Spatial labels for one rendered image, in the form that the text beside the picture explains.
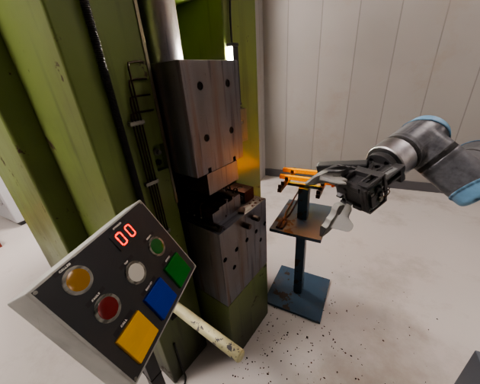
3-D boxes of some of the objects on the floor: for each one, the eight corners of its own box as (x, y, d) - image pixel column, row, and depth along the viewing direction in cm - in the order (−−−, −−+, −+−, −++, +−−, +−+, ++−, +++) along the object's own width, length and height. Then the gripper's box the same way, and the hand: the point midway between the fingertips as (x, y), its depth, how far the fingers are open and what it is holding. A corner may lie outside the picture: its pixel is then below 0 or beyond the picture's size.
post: (189, 443, 108) (122, 268, 61) (182, 454, 106) (107, 278, 58) (183, 436, 111) (114, 262, 63) (176, 446, 108) (99, 271, 60)
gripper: (406, 128, 44) (328, 184, 39) (406, 206, 54) (344, 259, 49) (364, 123, 51) (295, 171, 46) (371, 193, 61) (315, 238, 56)
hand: (310, 211), depth 50 cm, fingers open, 14 cm apart
